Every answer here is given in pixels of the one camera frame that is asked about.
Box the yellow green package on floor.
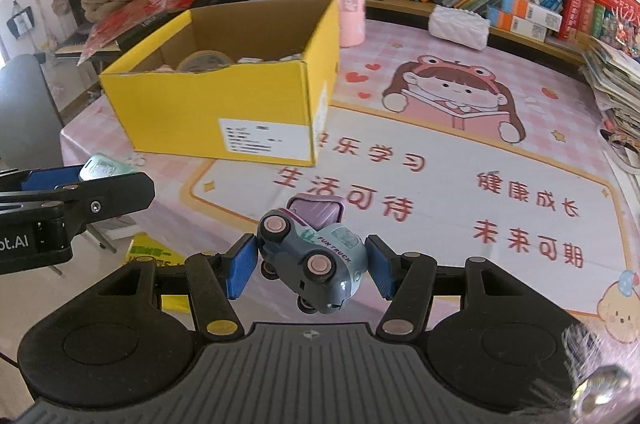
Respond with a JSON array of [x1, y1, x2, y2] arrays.
[[121, 231, 194, 315]]

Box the yellow cardboard box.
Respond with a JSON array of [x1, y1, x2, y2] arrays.
[[100, 0, 340, 166]]

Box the orange white box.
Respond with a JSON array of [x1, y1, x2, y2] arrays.
[[501, 0, 562, 32], [487, 7, 547, 42]]

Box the stack of papers and notebooks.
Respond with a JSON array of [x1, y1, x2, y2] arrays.
[[580, 38, 639, 175]]

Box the mint green eraser case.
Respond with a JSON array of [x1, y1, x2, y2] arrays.
[[78, 153, 136, 181]]

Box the orange white box lower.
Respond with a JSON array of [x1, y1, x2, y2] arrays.
[[487, 7, 547, 42]]

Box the pink cartoon tablecloth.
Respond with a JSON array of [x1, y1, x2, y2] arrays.
[[61, 22, 639, 346]]

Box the white quilted pouch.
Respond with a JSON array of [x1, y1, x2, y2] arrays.
[[427, 6, 490, 51]]

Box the orange white box upper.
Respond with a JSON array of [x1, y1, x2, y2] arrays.
[[501, 0, 562, 32]]

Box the grey toy truck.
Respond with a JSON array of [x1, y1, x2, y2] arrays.
[[257, 193, 369, 314]]

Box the red paper sheets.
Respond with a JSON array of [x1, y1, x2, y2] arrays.
[[78, 0, 196, 64]]

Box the clear tape roll in box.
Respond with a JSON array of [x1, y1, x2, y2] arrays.
[[176, 50, 234, 73]]

